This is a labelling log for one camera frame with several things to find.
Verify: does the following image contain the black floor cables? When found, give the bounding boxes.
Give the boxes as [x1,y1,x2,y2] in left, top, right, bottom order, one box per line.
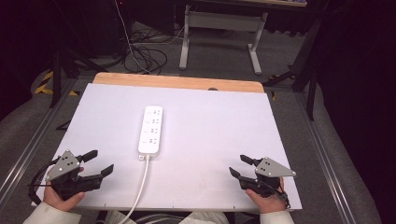
[123,27,188,76]

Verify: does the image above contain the black stand with angled legs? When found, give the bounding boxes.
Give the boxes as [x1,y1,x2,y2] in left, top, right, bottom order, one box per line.
[262,17,323,121]

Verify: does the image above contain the aluminium floor rail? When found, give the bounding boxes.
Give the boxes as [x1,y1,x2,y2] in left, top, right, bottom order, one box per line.
[293,92,358,224]
[0,77,79,202]

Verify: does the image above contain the person's right hand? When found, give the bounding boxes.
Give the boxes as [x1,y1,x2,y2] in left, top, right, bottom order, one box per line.
[245,176,289,215]

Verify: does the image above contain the yellow and black floor tape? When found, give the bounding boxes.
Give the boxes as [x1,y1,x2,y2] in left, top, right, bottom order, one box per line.
[34,70,79,97]

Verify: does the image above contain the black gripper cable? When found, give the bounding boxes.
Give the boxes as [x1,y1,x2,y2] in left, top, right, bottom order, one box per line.
[27,159,61,206]
[261,177,292,210]

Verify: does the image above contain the thin white cable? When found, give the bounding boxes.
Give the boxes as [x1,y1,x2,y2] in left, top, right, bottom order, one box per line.
[113,0,152,75]

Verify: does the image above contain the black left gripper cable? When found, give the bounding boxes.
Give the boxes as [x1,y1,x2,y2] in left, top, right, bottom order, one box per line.
[27,159,61,206]

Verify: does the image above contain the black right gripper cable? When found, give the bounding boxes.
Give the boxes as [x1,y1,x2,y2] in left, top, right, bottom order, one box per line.
[261,177,292,210]

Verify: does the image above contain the person's legs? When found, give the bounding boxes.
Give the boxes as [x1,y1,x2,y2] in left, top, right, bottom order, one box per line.
[94,210,233,224]

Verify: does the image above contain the white power strip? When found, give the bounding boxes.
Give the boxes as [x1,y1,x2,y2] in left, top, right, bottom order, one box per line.
[137,105,164,159]

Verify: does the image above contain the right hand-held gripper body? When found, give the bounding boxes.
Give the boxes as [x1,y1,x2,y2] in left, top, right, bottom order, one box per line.
[238,156,297,199]

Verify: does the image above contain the white power strip cable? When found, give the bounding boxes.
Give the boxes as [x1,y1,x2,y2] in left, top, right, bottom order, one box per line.
[117,154,151,224]

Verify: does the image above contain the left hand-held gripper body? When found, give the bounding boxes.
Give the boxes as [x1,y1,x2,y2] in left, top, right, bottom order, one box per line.
[45,149,103,202]

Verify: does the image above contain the black tripod stand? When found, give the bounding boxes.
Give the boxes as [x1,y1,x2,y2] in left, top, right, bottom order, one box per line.
[49,0,108,109]

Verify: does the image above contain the white metal desk frame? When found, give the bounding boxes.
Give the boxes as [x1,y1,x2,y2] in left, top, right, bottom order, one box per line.
[178,4,269,77]

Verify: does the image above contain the person's left hand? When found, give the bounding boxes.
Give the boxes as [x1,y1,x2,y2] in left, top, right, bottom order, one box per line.
[42,166,86,213]

